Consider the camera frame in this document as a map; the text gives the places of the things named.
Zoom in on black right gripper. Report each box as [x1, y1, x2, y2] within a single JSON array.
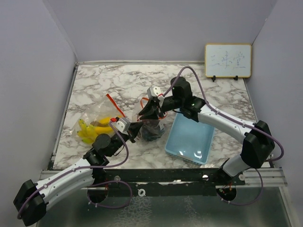
[[139, 96, 183, 120]]

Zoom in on light blue plastic basket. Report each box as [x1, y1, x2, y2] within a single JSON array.
[[165, 113, 214, 165]]

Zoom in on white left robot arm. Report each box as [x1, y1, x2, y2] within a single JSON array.
[[13, 117, 143, 227]]

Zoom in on yellow banana bunch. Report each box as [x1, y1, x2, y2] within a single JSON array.
[[76, 117, 114, 144]]

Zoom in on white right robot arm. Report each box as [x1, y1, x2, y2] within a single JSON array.
[[138, 77, 275, 185]]

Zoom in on clear orange zip bag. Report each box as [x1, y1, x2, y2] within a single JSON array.
[[70, 94, 125, 143], [132, 97, 168, 142]]

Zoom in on small framed whiteboard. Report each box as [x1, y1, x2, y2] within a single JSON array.
[[205, 43, 252, 80]]

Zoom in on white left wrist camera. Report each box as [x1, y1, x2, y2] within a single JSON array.
[[111, 117, 131, 134]]

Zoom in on dark grape bunch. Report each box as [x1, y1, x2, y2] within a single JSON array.
[[140, 120, 165, 142]]

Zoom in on black mounting rail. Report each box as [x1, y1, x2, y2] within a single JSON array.
[[87, 168, 245, 201]]

